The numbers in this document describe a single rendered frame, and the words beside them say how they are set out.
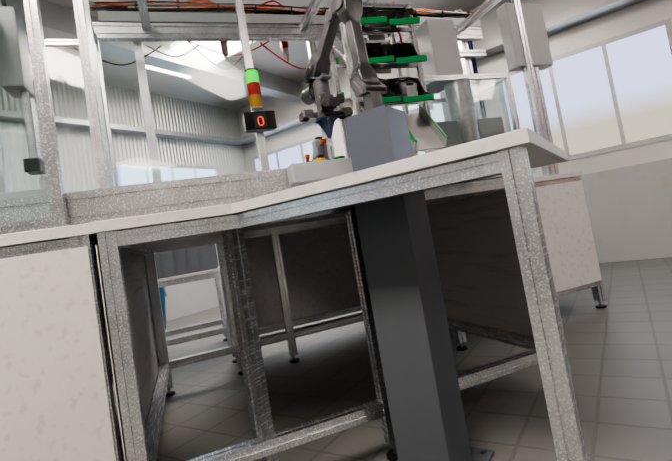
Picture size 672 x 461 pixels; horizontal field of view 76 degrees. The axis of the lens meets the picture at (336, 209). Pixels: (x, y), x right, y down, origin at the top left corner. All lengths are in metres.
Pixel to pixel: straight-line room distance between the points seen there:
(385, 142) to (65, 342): 0.99
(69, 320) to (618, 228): 4.62
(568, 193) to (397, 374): 1.98
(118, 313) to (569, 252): 2.46
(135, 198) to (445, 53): 2.11
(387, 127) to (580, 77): 4.01
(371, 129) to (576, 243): 1.99
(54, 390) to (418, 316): 0.94
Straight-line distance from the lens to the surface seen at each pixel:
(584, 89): 5.09
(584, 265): 3.04
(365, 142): 1.26
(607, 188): 5.00
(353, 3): 1.47
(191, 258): 3.37
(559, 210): 2.93
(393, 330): 1.27
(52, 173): 1.37
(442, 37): 2.94
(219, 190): 1.36
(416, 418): 1.33
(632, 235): 5.02
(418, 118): 1.92
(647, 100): 5.05
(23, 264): 1.34
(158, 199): 1.35
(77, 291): 1.31
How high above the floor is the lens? 0.72
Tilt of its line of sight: 3 degrees up
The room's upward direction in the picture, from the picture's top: 10 degrees counter-clockwise
